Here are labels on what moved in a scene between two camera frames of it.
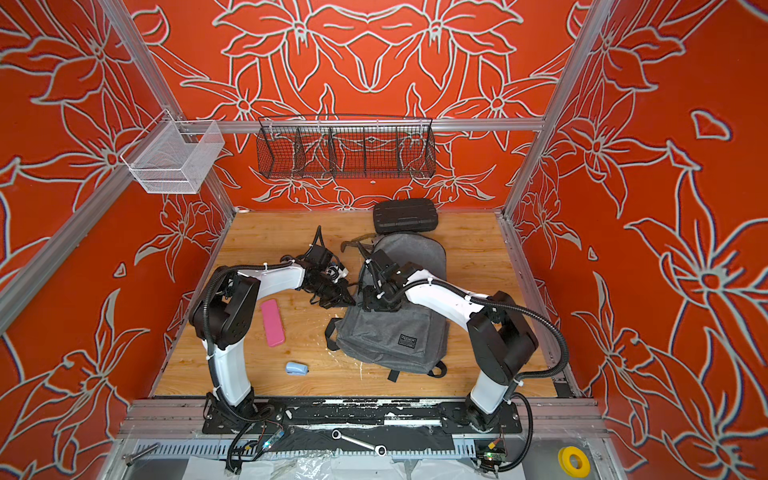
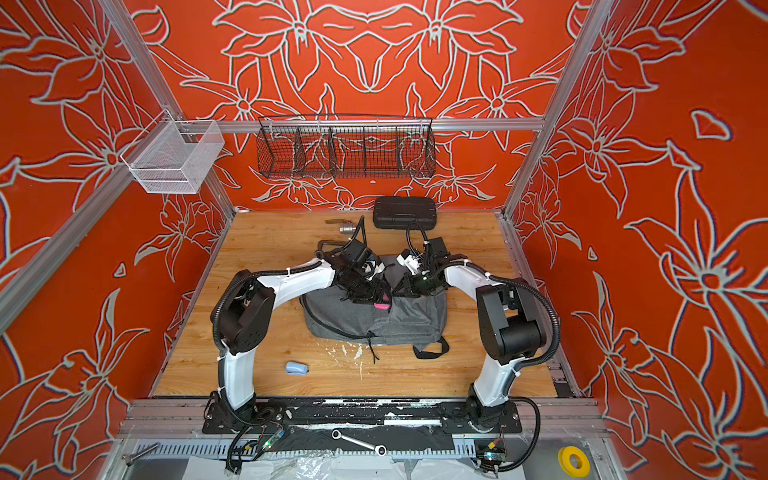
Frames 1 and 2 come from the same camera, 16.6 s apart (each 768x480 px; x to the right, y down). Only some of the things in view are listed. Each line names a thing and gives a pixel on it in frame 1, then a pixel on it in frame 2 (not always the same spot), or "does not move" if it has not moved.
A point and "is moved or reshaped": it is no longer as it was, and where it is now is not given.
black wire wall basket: x=337 y=147 does not move
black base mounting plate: x=426 y=416 does not move
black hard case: x=394 y=216 does not move
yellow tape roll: x=564 y=460 does not move
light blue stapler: x=296 y=369 does not move
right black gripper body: x=377 y=298 -> x=422 y=283
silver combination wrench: x=379 y=449 does not move
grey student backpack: x=393 y=330 is moved or reshaped
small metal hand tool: x=357 y=242 -> x=346 y=226
